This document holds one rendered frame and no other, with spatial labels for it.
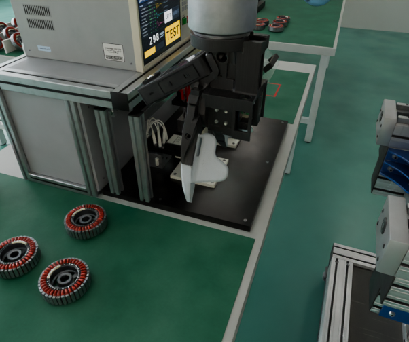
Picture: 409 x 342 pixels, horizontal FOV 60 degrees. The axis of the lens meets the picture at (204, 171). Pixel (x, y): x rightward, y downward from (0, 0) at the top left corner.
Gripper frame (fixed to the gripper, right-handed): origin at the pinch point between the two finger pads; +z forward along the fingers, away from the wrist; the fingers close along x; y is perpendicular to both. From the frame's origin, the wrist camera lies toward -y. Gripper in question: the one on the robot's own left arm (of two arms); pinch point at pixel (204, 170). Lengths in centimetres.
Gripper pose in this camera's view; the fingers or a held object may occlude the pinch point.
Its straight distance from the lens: 51.9
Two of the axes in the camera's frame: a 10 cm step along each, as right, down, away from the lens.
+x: 3.7, -5.5, 7.5
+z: 0.0, 8.1, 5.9
